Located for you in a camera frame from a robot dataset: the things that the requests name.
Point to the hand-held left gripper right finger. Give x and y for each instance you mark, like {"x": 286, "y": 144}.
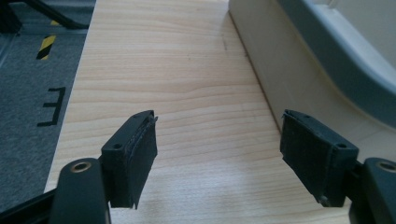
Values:
{"x": 314, "y": 158}

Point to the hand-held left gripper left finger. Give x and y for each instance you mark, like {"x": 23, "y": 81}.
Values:
{"x": 130, "y": 161}

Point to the black tape floor mark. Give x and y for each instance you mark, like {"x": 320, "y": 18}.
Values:
{"x": 57, "y": 105}

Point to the beige and grey plastic tub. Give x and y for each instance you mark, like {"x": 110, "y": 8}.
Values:
{"x": 311, "y": 59}

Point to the black and yellow hazard tape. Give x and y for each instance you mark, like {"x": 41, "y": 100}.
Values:
{"x": 46, "y": 46}

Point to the black metal stand base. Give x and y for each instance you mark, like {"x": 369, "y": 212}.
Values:
{"x": 59, "y": 19}

